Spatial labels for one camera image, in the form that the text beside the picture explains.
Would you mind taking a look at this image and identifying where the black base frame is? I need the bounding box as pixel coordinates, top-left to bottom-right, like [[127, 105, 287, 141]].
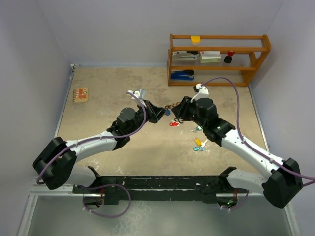
[[73, 167, 246, 207]]

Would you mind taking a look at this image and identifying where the red black stamp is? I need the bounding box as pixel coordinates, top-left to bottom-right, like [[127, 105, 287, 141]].
[[224, 51, 235, 64]]

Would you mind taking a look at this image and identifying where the white red box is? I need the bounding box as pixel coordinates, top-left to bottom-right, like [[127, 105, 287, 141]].
[[199, 51, 221, 63]]

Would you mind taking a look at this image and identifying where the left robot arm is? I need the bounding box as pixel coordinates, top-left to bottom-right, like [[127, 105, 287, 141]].
[[32, 100, 166, 193]]

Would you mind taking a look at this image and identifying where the yellow tag key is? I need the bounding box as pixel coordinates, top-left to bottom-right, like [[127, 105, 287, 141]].
[[194, 138, 208, 147]]

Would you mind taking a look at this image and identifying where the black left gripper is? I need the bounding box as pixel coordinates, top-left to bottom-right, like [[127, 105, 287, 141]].
[[127, 100, 167, 135]]

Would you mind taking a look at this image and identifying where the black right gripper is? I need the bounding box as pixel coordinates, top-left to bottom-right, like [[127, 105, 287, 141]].
[[171, 96, 207, 129]]

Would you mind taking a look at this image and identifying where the blue black stapler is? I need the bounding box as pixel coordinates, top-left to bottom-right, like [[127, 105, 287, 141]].
[[170, 69, 194, 81]]

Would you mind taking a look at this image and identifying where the teal carabiner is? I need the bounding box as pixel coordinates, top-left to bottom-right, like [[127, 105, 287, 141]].
[[193, 146, 204, 151]]

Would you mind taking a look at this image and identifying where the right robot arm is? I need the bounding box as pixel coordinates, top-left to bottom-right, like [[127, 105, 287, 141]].
[[171, 96, 303, 209]]

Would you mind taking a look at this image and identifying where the yellow block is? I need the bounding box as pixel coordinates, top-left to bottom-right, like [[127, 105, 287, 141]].
[[190, 35, 201, 46]]

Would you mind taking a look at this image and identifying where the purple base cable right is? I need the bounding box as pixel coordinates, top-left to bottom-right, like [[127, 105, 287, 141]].
[[220, 190, 250, 212]]

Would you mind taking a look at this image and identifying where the red tag key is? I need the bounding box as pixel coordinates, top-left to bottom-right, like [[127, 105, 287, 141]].
[[169, 121, 180, 127]]

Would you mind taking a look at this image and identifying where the orange small notebook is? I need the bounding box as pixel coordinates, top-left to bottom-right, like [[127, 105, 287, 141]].
[[72, 87, 89, 103]]

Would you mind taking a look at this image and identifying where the wooden shelf rack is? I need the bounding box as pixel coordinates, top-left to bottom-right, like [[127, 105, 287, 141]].
[[167, 34, 272, 87]]

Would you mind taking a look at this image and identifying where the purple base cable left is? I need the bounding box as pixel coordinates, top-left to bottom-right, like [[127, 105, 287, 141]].
[[82, 184, 133, 218]]

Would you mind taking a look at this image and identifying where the aluminium rail frame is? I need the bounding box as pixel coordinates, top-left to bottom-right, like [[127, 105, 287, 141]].
[[17, 63, 81, 236]]

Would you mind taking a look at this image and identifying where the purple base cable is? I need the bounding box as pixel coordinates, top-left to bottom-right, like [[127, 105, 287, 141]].
[[220, 190, 250, 212], [82, 184, 133, 218]]

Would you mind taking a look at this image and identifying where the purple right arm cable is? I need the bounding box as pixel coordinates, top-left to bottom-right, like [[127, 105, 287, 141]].
[[200, 77, 315, 187]]

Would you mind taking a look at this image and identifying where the white grey stapler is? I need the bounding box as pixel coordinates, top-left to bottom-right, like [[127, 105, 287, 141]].
[[172, 51, 199, 60]]

